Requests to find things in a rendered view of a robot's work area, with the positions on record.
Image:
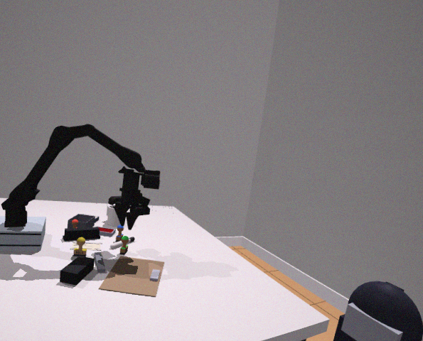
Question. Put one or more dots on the yellow-handled rubber stamp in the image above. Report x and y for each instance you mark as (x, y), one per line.
(80, 251)

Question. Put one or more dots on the grey mug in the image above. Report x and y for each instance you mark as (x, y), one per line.
(112, 219)

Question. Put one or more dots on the brown clipboard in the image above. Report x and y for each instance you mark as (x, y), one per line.
(134, 276)

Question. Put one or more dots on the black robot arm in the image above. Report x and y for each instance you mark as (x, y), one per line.
(15, 205)

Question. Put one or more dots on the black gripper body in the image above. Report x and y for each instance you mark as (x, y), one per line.
(128, 199)

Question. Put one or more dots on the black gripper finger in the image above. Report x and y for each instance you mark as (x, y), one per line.
(121, 214)
(131, 219)

